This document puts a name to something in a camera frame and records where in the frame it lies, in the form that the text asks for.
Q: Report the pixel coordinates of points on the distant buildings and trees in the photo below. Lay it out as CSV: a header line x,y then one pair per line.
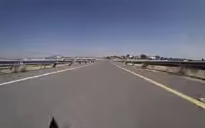
x,y
140,57

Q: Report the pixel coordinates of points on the metal guardrail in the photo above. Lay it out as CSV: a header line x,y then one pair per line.
x,y
40,62
176,63

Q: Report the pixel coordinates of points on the robot's own part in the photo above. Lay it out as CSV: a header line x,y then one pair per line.
x,y
53,124

